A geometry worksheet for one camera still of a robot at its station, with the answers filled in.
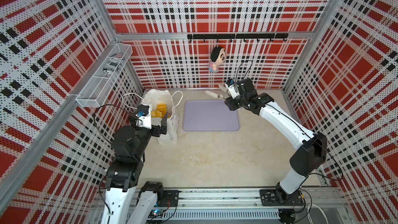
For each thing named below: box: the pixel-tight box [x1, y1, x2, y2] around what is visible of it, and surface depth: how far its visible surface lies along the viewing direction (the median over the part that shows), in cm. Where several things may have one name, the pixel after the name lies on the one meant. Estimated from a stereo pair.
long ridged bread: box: [150, 102, 172, 119], surface depth 95 cm
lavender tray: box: [182, 99, 240, 132], surface depth 107 cm
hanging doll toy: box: [208, 46, 226, 73], surface depth 94 cm
